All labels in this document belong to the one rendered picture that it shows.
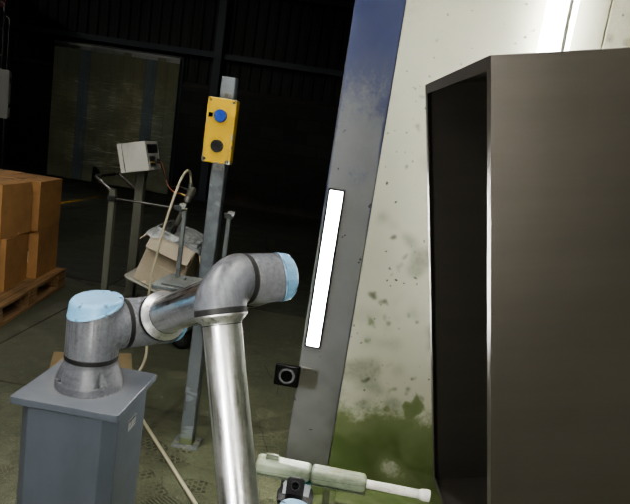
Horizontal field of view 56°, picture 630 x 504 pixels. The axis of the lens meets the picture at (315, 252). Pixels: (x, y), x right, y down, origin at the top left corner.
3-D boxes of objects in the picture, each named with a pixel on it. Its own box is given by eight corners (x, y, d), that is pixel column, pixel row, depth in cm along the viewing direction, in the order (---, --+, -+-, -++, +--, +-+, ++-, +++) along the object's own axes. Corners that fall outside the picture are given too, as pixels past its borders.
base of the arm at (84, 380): (40, 391, 167) (43, 358, 165) (73, 367, 185) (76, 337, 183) (106, 403, 166) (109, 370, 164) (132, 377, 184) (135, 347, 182)
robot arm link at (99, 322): (55, 346, 174) (59, 289, 171) (112, 340, 185) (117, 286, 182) (74, 366, 163) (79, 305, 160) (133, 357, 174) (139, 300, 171)
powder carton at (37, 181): (22, 218, 465) (24, 172, 458) (59, 224, 466) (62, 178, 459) (-3, 225, 428) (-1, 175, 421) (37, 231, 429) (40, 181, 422)
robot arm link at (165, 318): (111, 302, 185) (248, 239, 132) (162, 299, 197) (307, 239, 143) (117, 351, 183) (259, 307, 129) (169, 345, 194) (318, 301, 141)
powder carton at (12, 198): (-10, 225, 426) (-7, 175, 419) (30, 231, 425) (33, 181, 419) (-44, 232, 389) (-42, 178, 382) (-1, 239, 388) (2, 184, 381)
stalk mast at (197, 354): (195, 440, 276) (239, 79, 246) (191, 447, 270) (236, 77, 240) (182, 438, 276) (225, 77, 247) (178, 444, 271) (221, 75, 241)
